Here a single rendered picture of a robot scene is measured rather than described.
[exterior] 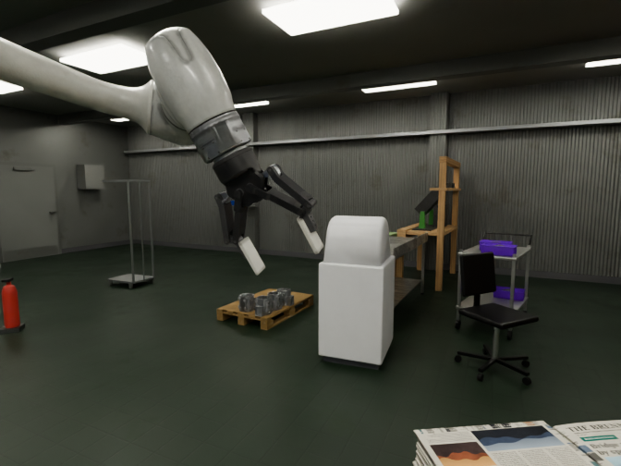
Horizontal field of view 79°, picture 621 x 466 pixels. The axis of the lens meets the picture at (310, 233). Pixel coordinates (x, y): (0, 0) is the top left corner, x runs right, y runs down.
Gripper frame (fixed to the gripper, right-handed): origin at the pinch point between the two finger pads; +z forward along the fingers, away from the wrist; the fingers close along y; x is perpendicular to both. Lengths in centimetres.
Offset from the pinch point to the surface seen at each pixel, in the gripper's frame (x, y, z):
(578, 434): 13, 32, 59
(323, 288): 214, -132, 99
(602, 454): 8, 35, 58
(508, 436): 6, 21, 51
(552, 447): 5, 28, 54
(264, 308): 257, -240, 119
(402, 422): 134, -76, 173
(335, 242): 233, -110, 68
